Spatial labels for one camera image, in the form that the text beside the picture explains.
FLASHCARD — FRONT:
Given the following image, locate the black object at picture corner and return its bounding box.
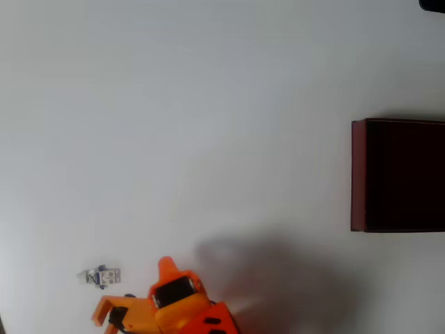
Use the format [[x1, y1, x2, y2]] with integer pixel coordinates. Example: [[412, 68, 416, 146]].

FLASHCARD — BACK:
[[419, 0, 445, 14]]

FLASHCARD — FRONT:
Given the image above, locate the small white toy figure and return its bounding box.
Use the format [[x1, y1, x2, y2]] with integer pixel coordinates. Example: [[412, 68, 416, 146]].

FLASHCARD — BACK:
[[76, 264, 122, 289]]

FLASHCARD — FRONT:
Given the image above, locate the black camera module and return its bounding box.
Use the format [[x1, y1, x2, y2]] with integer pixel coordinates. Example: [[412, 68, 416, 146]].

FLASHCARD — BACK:
[[108, 305, 129, 330]]

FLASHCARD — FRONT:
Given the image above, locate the orange camera mount bracket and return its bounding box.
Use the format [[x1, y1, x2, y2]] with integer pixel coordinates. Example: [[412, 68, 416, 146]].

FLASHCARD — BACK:
[[90, 294, 158, 334]]

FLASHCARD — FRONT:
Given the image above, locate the dark red box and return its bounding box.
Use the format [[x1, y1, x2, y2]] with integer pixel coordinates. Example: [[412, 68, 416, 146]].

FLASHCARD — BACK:
[[350, 118, 445, 233]]

